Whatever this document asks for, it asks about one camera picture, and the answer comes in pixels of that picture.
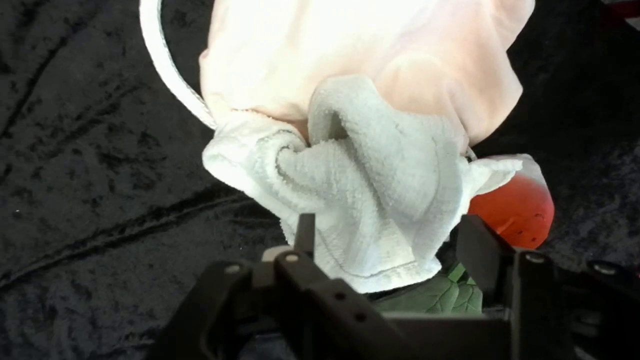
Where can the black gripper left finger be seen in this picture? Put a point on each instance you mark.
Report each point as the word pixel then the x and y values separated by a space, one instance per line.
pixel 321 301

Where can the white towel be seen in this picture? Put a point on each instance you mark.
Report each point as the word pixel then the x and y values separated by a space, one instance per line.
pixel 386 181

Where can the black velvet tablecloth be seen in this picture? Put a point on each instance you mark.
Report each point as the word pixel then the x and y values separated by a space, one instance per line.
pixel 86 166

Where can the peach cloth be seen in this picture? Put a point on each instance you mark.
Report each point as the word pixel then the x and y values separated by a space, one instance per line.
pixel 321 47

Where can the red plush radish toy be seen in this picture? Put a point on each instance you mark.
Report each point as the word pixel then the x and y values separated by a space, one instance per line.
pixel 517 213

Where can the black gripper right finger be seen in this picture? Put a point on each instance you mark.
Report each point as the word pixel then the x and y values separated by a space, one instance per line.
pixel 560 306

